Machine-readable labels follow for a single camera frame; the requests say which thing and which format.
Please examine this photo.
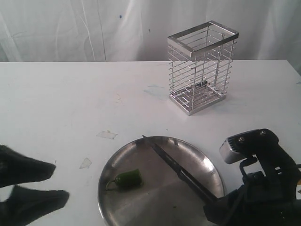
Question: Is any black handled knife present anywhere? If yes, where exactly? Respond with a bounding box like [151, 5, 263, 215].
[142, 135, 218, 204]

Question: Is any round steel plate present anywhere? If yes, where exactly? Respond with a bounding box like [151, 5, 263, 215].
[98, 138, 211, 226]

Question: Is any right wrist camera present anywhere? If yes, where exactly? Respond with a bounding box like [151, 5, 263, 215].
[219, 129, 279, 164]

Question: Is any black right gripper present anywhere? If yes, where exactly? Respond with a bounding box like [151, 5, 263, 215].
[204, 142, 301, 226]

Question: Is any silver wire utensil holder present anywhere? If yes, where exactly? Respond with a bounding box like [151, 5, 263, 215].
[167, 21, 239, 115]

